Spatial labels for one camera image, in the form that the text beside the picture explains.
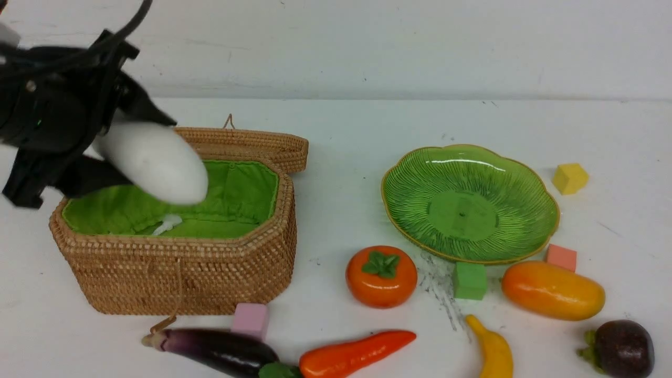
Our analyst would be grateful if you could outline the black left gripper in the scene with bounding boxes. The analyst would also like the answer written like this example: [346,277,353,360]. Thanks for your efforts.
[1,41,177,209]

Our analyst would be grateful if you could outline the white toy radish green leaves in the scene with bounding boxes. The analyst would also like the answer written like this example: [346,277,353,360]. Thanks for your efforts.
[93,121,208,205]

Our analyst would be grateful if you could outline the purple toy eggplant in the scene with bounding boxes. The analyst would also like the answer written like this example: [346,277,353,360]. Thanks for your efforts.
[141,328,279,377]

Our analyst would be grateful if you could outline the orange toy carrot green leaves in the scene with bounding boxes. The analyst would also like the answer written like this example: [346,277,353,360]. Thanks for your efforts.
[258,330,417,377]

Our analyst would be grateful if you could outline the orange toy persimmon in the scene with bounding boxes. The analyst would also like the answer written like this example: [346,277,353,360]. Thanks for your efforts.
[345,246,418,309]

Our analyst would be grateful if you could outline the yellow toy banana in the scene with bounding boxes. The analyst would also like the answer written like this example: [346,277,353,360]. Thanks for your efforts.
[465,315,514,378]

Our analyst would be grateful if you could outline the orange yellow toy mango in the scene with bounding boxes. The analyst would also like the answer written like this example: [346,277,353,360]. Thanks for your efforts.
[501,260,606,321]

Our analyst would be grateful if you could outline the dark purple toy mangosteen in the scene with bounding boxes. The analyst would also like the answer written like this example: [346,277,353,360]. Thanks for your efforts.
[576,320,655,377]

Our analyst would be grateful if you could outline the woven wicker basket green lining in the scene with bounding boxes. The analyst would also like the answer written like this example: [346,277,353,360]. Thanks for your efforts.
[49,154,306,318]

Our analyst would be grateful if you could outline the woven wicker basket lid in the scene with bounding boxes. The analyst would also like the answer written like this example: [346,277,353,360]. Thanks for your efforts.
[174,114,309,174]

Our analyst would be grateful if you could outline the light pink foam cube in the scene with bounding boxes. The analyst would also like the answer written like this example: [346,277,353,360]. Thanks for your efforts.
[230,303,270,341]

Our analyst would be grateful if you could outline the green leaf-shaped glass plate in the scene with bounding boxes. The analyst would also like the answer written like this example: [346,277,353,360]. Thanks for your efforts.
[380,144,561,265]

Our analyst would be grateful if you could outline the green foam cube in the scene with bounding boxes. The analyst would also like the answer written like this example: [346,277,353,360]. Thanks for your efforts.
[452,261,488,301]

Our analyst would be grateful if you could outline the yellow foam cube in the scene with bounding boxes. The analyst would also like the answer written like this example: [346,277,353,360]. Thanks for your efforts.
[551,163,590,195]

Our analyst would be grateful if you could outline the salmon pink foam cube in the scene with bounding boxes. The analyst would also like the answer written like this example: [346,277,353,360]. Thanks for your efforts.
[545,244,578,272]

